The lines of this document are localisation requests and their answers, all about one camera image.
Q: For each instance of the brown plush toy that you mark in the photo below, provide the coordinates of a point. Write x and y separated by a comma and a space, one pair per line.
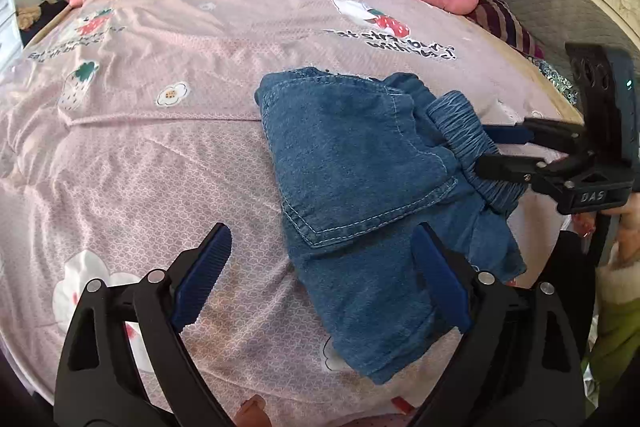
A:
30, 14

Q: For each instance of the white drawer cabinet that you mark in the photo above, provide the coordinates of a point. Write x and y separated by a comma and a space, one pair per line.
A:
7, 22

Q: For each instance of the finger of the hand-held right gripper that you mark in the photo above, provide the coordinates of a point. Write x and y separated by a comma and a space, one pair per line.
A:
520, 134
510, 167

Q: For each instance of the floral patterned pillow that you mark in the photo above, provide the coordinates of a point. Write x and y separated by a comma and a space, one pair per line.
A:
556, 78

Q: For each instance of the person's left hand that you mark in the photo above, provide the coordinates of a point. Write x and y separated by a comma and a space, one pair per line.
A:
252, 413

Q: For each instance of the person's right forearm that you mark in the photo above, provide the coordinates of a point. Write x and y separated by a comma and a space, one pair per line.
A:
617, 307

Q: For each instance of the pink strawberry printed blanket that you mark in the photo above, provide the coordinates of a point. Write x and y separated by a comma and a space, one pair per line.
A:
150, 132

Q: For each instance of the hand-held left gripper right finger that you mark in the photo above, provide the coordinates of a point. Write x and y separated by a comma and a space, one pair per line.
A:
440, 279

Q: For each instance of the blue denim pants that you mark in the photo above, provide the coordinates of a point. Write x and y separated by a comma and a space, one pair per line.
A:
360, 167

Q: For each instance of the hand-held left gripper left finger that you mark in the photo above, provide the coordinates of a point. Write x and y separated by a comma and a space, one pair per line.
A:
206, 277

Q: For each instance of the striped purple pillow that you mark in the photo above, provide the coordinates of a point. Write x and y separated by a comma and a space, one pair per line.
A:
500, 24

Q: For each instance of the person's right hand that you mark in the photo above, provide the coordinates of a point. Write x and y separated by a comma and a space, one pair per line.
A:
583, 226

